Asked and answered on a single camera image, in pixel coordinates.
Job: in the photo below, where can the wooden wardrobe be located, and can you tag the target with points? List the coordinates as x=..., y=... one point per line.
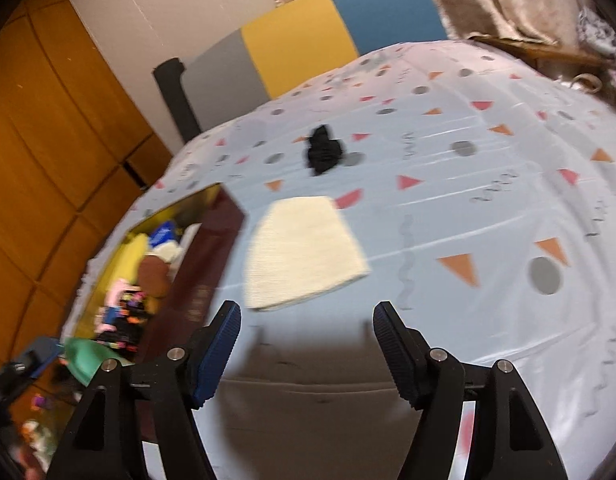
x=48, y=135

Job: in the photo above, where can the beige patterned curtain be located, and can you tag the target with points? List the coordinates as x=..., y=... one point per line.
x=463, y=0

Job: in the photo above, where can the black hairpiece with colourful bands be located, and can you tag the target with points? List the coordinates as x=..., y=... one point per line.
x=128, y=332

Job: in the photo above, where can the black scrunchie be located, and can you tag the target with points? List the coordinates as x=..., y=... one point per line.
x=323, y=152

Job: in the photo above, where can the pink towel blue band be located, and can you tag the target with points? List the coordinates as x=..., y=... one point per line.
x=119, y=289

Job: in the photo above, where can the blue packet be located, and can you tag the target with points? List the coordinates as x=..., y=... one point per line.
x=163, y=235

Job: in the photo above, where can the wooden side table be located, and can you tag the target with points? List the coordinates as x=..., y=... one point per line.
x=538, y=50

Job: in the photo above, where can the maroon box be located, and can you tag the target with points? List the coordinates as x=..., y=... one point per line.
x=208, y=270

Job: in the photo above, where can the black and white patterned cloth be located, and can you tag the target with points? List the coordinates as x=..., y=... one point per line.
x=600, y=32

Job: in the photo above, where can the beige woven cloth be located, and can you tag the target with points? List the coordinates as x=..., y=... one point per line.
x=303, y=250

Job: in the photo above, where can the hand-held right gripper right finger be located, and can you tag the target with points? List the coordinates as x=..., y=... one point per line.
x=395, y=355

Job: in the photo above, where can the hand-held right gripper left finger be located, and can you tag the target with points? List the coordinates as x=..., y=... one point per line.
x=215, y=350

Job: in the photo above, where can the light blue patterned tablecloth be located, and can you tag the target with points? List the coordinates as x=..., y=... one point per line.
x=488, y=210

